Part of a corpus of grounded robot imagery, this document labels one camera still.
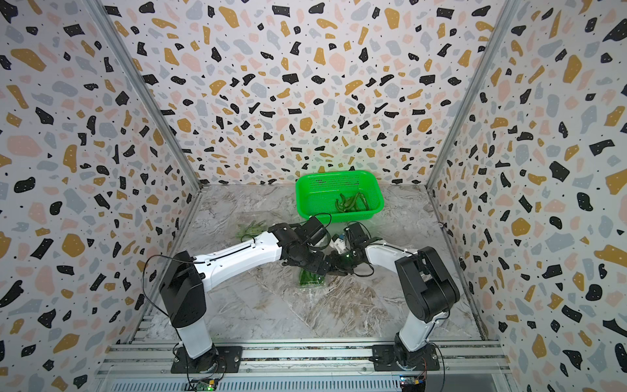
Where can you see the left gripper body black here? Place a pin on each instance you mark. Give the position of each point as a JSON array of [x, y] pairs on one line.
[[315, 261]]

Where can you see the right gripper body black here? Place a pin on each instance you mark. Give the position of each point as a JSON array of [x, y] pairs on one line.
[[344, 263]]

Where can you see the green peppers bunch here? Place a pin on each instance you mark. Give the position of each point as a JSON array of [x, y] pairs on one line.
[[353, 203]]

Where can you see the green plastic mesh basket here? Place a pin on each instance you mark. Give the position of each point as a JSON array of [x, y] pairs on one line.
[[316, 195]]

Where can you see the clear container peppers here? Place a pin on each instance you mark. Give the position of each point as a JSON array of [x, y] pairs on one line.
[[309, 280], [250, 230]]

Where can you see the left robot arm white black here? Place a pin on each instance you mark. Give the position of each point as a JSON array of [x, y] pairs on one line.
[[188, 278]]

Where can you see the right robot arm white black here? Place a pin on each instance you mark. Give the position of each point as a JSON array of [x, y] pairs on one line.
[[429, 290]]

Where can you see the right circuit board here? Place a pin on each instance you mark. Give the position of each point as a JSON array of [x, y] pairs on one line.
[[412, 383]]

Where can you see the circuit board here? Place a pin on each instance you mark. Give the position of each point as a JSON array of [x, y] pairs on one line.
[[412, 383], [204, 385]]

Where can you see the left circuit board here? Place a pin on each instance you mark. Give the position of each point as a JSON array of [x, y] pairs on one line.
[[204, 385]]

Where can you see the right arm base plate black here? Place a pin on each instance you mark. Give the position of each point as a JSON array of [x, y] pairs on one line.
[[388, 358]]

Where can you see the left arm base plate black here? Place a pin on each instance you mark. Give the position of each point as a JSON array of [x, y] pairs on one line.
[[220, 359]]

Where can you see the aluminium front rail frame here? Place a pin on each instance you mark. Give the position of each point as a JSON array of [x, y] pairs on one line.
[[341, 364]]

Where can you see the left corner aluminium post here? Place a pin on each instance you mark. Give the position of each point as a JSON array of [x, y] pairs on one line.
[[105, 25]]

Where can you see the corner aluminium post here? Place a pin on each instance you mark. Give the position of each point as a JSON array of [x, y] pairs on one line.
[[502, 23], [105, 25]]

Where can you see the right corner aluminium post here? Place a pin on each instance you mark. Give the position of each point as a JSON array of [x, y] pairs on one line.
[[502, 23]]

